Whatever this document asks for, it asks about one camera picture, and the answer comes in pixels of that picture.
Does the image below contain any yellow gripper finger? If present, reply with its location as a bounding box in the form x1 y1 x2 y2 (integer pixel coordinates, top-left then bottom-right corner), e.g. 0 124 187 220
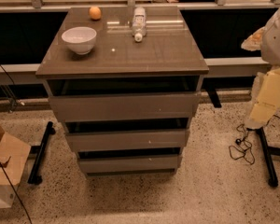
241 27 265 51

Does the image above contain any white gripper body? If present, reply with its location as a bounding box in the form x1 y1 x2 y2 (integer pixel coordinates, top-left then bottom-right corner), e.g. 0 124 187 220
244 67 280 130

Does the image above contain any grey bottom drawer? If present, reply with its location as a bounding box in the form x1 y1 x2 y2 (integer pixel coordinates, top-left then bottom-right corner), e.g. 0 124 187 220
77 147 182 175

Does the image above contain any grey drawer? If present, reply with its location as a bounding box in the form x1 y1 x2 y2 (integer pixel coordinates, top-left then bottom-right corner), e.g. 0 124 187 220
46 77 201 122
65 118 189 152
77 147 182 175

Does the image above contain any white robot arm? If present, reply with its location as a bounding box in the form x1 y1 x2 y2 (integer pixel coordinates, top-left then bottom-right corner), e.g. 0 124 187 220
241 7 280 130

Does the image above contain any grey drawer cabinet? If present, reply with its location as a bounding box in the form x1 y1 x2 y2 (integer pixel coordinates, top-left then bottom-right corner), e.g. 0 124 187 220
35 6 210 178

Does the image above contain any grey top drawer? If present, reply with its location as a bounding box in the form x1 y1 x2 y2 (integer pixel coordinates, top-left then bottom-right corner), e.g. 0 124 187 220
46 77 201 122

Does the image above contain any grey middle drawer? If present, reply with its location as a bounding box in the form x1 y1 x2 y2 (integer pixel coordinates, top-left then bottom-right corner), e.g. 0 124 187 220
65 118 189 152

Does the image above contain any black right stand leg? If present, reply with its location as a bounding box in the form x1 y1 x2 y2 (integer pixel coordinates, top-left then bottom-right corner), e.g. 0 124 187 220
256 128 280 188

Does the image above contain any black stand leg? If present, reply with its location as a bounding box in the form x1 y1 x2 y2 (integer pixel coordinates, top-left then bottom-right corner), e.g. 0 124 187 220
256 128 280 188
28 121 55 185

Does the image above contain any clear plastic bottle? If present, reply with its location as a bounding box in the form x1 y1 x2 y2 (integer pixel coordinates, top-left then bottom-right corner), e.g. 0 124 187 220
132 7 147 42

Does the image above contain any orange fruit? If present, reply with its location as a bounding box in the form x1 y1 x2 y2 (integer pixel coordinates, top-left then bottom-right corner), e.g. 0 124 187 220
89 7 102 21

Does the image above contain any white ceramic bowl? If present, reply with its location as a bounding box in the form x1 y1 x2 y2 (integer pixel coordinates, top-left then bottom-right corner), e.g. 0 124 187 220
62 27 97 55

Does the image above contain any black left stand leg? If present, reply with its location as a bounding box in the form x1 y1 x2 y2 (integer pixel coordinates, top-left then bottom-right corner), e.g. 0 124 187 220
28 121 55 185

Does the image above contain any white box under cardboard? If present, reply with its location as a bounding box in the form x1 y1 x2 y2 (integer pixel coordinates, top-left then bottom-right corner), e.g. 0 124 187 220
0 185 15 209

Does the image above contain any black cable on floor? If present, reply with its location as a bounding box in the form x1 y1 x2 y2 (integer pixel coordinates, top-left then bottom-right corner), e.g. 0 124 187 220
228 96 280 166

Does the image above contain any black cable at left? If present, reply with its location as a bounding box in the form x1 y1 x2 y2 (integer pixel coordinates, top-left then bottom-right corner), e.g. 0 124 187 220
0 54 34 224

